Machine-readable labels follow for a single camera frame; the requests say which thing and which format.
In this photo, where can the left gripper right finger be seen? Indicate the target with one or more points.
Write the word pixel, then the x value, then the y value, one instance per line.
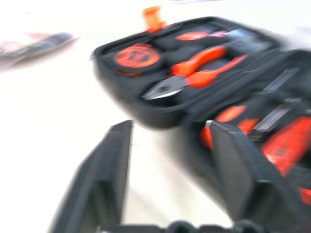
pixel 245 184

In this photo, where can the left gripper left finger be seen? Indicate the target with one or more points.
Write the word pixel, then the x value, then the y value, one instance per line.
pixel 104 174

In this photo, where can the orange voltage tester pen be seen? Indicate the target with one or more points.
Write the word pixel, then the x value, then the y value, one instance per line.
pixel 288 145

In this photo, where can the black orange utility knife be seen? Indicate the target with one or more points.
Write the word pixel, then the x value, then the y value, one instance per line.
pixel 246 125

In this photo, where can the black orange screwdriver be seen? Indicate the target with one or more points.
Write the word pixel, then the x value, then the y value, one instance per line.
pixel 230 112

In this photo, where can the black tool case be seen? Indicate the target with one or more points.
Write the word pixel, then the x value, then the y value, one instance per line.
pixel 155 114

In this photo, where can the orange black tape measure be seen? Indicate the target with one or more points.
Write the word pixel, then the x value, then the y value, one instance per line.
pixel 136 57

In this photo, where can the clear plastic bag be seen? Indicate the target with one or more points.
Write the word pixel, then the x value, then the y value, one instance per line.
pixel 36 47

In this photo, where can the steel claw hammer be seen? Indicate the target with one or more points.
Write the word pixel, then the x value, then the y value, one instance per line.
pixel 245 37

